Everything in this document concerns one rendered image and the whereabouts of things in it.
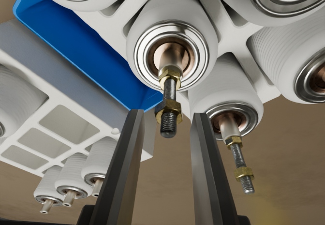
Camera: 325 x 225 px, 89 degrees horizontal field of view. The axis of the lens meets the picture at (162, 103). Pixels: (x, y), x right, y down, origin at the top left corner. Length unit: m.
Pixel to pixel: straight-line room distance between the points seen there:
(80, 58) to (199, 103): 0.27
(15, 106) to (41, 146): 0.24
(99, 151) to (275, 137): 0.62
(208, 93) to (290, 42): 0.10
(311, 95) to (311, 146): 0.65
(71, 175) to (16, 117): 0.21
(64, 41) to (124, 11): 0.19
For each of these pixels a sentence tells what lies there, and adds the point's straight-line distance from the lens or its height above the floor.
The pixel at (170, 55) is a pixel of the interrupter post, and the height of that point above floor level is 0.27.
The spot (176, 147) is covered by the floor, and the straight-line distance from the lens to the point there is 0.73.
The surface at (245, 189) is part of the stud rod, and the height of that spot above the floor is 0.34.
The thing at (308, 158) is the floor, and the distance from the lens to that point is 0.96.
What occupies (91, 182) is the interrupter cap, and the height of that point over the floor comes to 0.25.
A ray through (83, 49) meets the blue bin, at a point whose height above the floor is 0.07.
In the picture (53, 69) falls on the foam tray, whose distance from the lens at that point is 0.37.
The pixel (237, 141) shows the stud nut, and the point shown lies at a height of 0.29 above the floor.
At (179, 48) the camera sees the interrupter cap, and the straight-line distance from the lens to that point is 0.17.
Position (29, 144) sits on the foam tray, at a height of 0.17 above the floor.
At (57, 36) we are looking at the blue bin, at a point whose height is 0.09.
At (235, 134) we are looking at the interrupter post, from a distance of 0.21.
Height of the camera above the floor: 0.41
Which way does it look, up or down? 49 degrees down
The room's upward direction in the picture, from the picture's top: 175 degrees counter-clockwise
